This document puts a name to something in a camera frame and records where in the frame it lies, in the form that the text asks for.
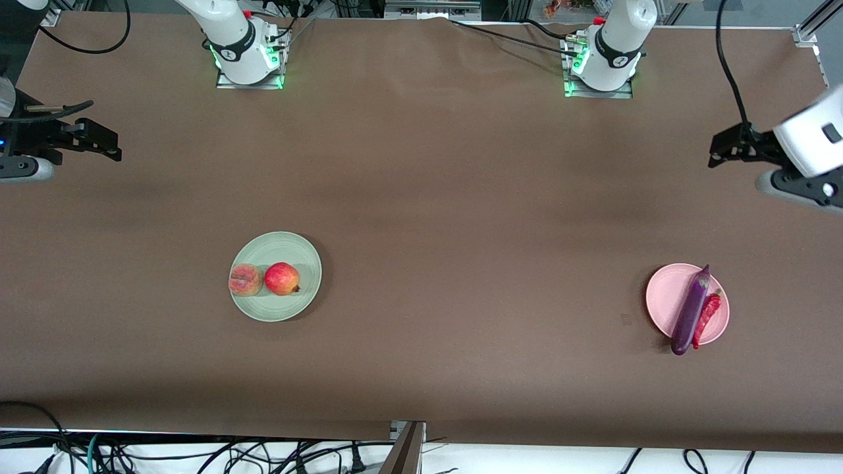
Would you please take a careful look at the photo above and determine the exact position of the red chili pepper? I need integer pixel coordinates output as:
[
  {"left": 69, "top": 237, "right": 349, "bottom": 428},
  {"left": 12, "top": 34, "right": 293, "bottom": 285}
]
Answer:
[{"left": 692, "top": 293, "right": 722, "bottom": 350}]

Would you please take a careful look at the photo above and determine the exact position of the long purple eggplant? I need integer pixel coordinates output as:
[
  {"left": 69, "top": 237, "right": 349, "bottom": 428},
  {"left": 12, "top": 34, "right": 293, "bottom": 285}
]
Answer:
[{"left": 670, "top": 264, "right": 712, "bottom": 356}]

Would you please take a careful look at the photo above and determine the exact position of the orange pink peach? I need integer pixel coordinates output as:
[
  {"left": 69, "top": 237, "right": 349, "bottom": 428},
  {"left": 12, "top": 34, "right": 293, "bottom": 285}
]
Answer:
[{"left": 228, "top": 264, "right": 265, "bottom": 298}]

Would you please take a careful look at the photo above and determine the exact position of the red round pomegranate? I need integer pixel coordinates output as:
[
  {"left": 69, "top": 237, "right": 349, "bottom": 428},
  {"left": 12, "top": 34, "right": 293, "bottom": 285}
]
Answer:
[{"left": 264, "top": 262, "right": 301, "bottom": 297}]

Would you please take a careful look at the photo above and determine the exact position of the aluminium corner profile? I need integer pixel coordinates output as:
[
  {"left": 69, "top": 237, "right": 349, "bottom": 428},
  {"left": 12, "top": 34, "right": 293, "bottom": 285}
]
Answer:
[{"left": 792, "top": 0, "right": 843, "bottom": 48}]

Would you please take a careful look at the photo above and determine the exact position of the pink round plate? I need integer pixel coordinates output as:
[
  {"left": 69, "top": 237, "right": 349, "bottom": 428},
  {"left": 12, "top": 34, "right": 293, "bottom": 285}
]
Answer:
[{"left": 645, "top": 263, "right": 730, "bottom": 346}]

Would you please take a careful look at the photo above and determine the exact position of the pale green round plate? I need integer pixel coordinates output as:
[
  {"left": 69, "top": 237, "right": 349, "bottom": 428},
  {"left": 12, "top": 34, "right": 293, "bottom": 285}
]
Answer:
[{"left": 229, "top": 231, "right": 323, "bottom": 323}]

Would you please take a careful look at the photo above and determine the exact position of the grey power strip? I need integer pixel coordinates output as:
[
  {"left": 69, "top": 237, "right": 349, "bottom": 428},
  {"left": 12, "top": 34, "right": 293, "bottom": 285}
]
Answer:
[{"left": 384, "top": 0, "right": 483, "bottom": 20}]

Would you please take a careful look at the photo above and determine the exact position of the brown table cloth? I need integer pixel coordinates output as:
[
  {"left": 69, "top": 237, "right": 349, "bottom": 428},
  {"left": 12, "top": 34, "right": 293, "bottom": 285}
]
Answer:
[{"left": 0, "top": 12, "right": 843, "bottom": 455}]

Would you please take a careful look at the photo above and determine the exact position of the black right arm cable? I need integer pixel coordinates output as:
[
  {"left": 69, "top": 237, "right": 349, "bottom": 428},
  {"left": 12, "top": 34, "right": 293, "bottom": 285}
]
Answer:
[{"left": 26, "top": 0, "right": 131, "bottom": 126}]

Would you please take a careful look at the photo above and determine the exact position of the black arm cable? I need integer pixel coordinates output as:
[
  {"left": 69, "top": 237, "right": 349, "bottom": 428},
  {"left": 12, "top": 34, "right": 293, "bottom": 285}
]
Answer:
[
  {"left": 26, "top": 0, "right": 131, "bottom": 126},
  {"left": 715, "top": 0, "right": 751, "bottom": 129}
]

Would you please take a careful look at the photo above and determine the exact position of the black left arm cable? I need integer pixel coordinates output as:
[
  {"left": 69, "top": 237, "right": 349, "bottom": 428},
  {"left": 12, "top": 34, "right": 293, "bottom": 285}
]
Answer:
[{"left": 715, "top": 0, "right": 751, "bottom": 129}]

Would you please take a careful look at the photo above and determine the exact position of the aluminium table edge rail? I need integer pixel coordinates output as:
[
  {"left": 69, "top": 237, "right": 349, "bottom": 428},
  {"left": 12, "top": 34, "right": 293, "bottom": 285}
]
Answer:
[{"left": 813, "top": 46, "right": 843, "bottom": 93}]

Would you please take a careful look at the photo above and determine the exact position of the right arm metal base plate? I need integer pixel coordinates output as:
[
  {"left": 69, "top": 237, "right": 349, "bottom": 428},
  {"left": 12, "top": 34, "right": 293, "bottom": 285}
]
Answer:
[{"left": 216, "top": 30, "right": 286, "bottom": 90}]

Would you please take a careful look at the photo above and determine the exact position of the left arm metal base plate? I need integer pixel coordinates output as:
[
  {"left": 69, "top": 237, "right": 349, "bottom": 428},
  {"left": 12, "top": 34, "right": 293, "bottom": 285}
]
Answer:
[{"left": 563, "top": 36, "right": 634, "bottom": 99}]

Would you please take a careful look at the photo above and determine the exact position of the thin black cable on cloth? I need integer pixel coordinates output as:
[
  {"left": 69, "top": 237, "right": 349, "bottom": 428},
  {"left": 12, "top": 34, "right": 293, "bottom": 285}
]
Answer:
[{"left": 448, "top": 18, "right": 580, "bottom": 59}]

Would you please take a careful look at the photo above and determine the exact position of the black looped floor cable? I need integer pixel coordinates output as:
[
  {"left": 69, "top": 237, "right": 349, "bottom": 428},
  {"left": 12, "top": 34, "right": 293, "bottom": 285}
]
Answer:
[{"left": 0, "top": 400, "right": 74, "bottom": 474}]

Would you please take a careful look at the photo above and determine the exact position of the teal cable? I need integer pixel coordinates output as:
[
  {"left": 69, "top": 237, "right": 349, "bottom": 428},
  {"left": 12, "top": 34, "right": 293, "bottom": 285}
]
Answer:
[{"left": 86, "top": 433, "right": 106, "bottom": 474}]

